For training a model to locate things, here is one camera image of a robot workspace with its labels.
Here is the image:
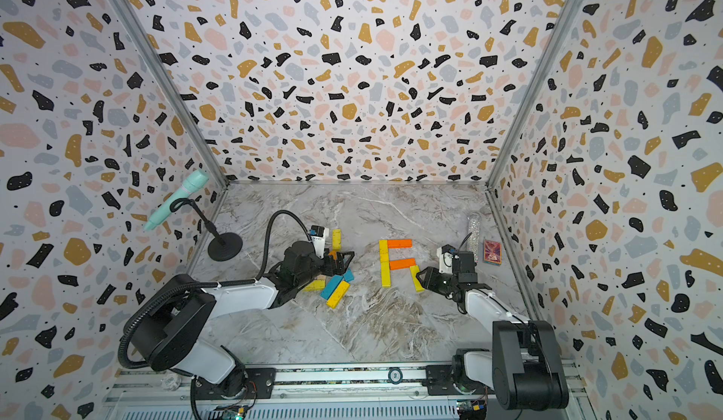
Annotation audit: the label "teal block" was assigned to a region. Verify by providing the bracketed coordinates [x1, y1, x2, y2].
[320, 275, 344, 300]
[343, 269, 354, 283]

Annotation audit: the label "yellow block top vertical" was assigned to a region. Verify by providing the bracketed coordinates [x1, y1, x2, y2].
[333, 229, 342, 251]

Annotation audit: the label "orange block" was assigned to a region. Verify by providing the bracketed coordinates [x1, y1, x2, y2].
[386, 239, 413, 249]

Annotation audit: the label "orange block diagonal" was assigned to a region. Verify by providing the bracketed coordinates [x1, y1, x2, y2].
[389, 258, 416, 271]

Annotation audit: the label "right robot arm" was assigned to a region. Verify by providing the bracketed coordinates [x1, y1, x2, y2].
[416, 245, 570, 412]

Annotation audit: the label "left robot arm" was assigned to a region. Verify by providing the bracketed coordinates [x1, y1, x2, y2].
[118, 241, 355, 392]

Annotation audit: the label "yellow block left horizontal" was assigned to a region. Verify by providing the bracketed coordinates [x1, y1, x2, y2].
[303, 280, 326, 291]

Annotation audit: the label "yellow block bottom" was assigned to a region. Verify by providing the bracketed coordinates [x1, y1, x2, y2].
[327, 280, 350, 309]

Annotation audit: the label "red playing card box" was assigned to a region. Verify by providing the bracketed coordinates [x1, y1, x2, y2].
[483, 239, 503, 266]

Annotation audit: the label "glitter filled clear tube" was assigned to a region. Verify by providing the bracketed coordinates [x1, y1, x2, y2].
[466, 212, 481, 259]

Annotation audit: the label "black microphone stand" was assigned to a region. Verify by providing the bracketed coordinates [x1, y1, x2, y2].
[171, 198, 243, 262]

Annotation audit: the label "mint green microphone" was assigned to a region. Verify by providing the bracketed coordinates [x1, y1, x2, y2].
[144, 170, 209, 231]

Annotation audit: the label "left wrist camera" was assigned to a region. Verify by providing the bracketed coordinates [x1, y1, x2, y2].
[310, 225, 329, 258]

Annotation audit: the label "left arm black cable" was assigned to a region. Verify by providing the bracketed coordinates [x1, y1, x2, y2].
[117, 209, 313, 370]

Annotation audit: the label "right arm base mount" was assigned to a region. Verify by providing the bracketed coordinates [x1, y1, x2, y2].
[422, 364, 494, 397]

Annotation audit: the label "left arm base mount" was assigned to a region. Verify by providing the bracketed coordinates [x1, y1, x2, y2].
[191, 367, 277, 402]

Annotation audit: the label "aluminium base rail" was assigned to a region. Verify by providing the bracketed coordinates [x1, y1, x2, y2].
[98, 362, 596, 419]

